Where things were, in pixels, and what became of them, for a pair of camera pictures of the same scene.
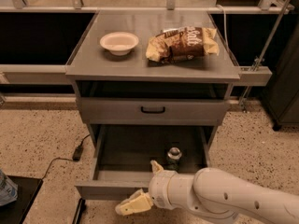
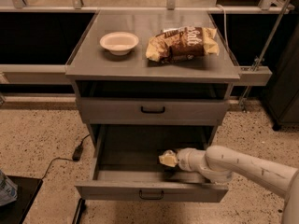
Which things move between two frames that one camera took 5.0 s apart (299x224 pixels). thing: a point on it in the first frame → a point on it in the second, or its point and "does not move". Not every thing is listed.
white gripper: x=159 y=189 → x=184 y=157
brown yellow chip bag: x=182 y=44 does not move
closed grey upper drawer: x=153 y=111 does not move
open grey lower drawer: x=122 y=155 does not move
